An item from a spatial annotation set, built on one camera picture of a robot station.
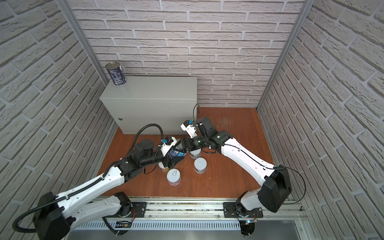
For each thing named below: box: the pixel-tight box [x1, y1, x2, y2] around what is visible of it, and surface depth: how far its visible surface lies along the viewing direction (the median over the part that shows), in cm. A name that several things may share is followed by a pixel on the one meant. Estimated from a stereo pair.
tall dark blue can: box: [105, 61, 127, 86], surface depth 80 cm
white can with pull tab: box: [166, 168, 181, 186], surface depth 82 cm
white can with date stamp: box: [193, 157, 208, 174], surface depth 86 cm
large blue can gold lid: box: [168, 150, 185, 159], surface depth 69 cm
